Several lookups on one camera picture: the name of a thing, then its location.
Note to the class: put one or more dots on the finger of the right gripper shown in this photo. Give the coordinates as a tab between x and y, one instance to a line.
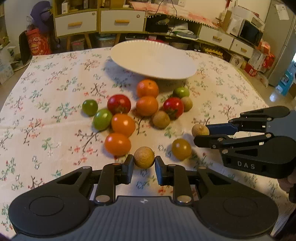
250	121
224	141

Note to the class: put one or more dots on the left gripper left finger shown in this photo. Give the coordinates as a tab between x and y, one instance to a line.
110	176

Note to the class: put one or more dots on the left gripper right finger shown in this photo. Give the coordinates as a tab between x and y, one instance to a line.
175	176

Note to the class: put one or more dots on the yellow-brown longan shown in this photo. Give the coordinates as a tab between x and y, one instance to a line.
200	130

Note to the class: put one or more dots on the brownish yellow tomato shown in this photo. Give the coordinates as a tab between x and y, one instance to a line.
181	149

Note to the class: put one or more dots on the orange tomato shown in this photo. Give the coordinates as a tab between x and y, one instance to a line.
117	144
122	123

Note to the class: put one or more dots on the tan longan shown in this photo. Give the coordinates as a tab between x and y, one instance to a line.
144	157

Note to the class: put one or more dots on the brown longan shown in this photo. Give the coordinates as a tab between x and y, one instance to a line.
187	102
161	119

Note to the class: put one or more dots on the light green tomato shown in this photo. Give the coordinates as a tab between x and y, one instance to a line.
102	119

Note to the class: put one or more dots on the red tomato with stem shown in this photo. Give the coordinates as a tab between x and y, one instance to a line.
174	107

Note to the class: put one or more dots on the large green oval tomato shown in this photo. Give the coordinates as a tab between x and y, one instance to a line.
181	92

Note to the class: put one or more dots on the small dark green tomato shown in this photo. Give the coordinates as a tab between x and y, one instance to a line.
90	107

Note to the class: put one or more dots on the small orange mandarin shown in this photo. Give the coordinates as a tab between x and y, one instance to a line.
147	106

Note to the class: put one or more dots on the large orange mandarin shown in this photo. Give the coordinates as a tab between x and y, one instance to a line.
147	87

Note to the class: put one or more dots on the person right hand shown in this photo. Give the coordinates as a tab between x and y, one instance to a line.
287	183

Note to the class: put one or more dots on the red box under bench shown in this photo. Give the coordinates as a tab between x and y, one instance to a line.
250	70

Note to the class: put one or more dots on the floral tablecloth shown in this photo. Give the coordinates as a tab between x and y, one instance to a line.
58	115

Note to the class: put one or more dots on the white ribbed plate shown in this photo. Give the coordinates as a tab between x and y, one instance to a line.
153	59

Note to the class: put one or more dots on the microwave oven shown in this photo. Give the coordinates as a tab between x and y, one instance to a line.
245	30

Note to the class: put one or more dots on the grey refrigerator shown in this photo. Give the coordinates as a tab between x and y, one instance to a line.
279	32

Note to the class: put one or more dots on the low wooden tv bench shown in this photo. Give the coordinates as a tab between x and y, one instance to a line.
206	33

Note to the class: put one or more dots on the pink cloth on bench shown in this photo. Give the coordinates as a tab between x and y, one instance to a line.
173	11

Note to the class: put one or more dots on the orange red drum bucket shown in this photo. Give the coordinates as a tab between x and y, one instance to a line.
39	43

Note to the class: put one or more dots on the wooden cabinet white drawers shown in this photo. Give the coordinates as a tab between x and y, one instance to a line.
102	20

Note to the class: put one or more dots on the purple plush toy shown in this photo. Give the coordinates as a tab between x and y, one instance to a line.
42	16

